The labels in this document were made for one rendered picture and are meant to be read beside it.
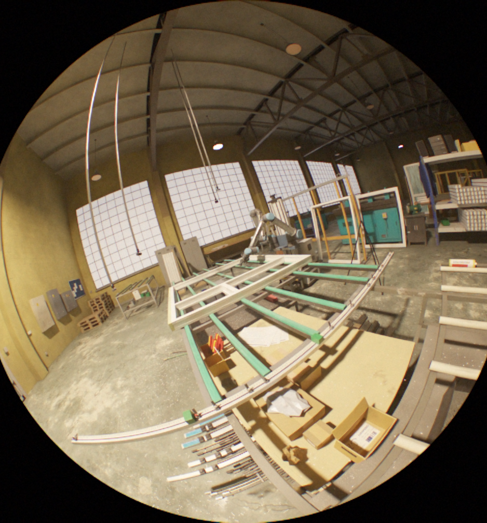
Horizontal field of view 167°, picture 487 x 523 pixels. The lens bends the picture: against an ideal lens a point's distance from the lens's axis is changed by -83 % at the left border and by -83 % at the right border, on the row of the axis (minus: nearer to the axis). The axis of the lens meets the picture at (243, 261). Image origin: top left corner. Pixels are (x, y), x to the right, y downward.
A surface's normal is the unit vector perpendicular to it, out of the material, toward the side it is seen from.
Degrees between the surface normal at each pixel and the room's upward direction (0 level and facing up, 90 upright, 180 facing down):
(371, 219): 90
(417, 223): 90
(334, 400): 0
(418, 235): 90
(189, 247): 90
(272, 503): 0
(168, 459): 0
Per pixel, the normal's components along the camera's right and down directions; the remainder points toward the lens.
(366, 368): -0.32, -0.93
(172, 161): 0.44, 0.02
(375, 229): -0.84, 0.36
